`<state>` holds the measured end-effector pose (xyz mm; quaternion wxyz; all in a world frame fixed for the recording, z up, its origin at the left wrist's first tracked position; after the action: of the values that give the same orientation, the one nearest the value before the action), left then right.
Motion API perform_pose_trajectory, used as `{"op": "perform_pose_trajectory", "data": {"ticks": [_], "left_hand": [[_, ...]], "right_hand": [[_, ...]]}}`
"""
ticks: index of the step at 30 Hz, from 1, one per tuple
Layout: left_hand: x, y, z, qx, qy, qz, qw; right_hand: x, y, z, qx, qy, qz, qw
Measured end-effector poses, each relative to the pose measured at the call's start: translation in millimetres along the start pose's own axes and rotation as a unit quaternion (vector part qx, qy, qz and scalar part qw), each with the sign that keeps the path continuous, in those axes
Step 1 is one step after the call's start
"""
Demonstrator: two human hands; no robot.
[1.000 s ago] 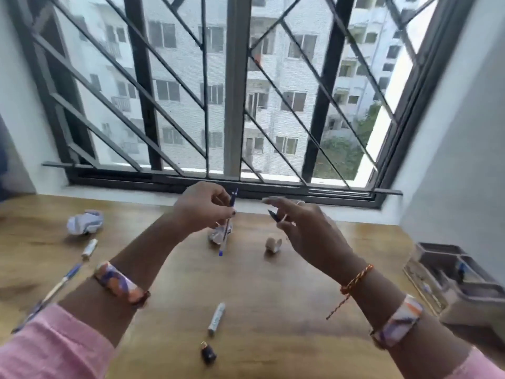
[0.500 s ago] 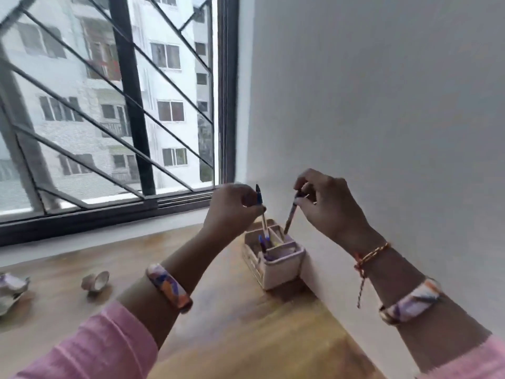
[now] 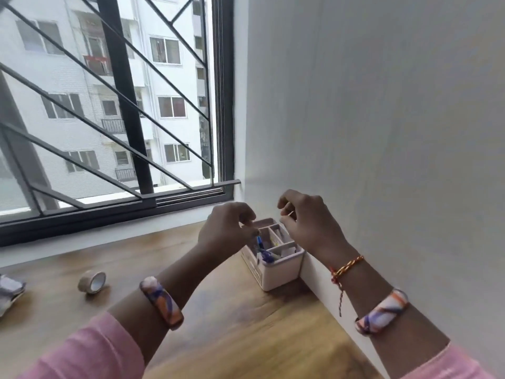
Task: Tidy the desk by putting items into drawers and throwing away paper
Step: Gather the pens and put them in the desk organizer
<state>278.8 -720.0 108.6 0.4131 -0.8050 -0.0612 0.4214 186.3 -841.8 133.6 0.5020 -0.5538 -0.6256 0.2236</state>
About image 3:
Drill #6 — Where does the person's right hand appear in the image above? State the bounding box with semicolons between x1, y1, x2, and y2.
277;189;360;270

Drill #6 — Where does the person's left hand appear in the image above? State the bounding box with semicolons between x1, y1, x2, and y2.
197;202;261;270

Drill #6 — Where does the pink desk organizer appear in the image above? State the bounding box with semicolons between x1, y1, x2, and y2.
240;218;306;292

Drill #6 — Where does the brown tape roll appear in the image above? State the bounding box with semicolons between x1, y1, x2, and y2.
77;270;107;295

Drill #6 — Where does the paper ball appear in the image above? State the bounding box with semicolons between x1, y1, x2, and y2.
0;274;26;316

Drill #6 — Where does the person's right forearm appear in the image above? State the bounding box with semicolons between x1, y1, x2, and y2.
333;256;450;372

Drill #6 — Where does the person's left forearm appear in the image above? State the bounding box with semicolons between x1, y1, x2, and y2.
108;248;221;366

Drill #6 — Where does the patterned left wrist bangle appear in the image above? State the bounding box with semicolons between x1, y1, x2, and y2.
139;276;185;331

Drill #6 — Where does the patterned wrist bangle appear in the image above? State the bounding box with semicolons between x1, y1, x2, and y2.
139;276;185;331
355;287;410;336

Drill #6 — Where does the patterned right wrist bangle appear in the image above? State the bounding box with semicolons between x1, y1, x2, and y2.
355;287;410;336

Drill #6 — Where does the black framed grille window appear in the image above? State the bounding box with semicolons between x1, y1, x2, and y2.
0;0;242;247

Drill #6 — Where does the pink left sleeve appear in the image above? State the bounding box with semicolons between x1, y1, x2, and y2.
17;311;145;379

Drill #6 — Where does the pink sleeve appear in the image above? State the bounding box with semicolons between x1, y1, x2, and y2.
398;343;494;379
17;311;145;379

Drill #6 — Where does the pink right sleeve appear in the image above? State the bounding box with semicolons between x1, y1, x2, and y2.
398;343;494;379

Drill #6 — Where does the orange thread bracelet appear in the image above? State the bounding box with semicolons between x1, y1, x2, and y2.
330;255;366;317

